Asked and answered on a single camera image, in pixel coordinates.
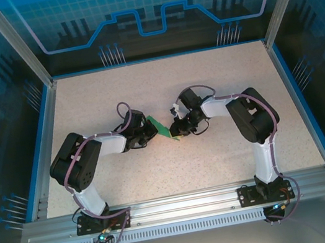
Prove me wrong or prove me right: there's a green paper sheet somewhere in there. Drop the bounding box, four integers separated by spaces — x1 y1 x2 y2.
145 111 183 147

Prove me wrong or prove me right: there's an aluminium mounting beam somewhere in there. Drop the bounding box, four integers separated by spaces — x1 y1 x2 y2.
21 167 325 243

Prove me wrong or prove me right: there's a blue circuit print wide panel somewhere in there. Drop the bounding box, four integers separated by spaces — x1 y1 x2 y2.
0 0 302 85

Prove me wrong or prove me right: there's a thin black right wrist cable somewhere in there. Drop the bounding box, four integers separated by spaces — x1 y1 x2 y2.
190 118 212 137

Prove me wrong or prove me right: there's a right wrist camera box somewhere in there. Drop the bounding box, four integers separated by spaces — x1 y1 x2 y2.
168 102 183 118

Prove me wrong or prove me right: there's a slotted metal cable duct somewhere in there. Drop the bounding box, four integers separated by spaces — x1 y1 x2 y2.
64 202 296 243

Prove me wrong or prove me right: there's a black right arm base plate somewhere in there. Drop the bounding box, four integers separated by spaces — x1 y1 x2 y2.
236 177 294 208

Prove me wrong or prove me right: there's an aluminium side rail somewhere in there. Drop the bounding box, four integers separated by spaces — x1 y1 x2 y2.
12 79 81 222

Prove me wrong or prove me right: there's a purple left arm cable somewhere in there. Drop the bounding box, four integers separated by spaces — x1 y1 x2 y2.
53 100 156 243

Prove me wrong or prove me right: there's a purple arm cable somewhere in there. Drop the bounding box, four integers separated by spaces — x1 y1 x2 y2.
172 70 308 238
53 100 156 243

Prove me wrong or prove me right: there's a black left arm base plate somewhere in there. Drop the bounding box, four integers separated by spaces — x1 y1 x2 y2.
74 206 134 237

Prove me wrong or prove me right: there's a cable plug with green light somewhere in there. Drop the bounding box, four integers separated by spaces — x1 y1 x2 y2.
96 229 115 243
270 199 292 215

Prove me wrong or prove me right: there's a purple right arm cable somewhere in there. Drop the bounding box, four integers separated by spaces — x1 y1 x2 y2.
172 70 308 238

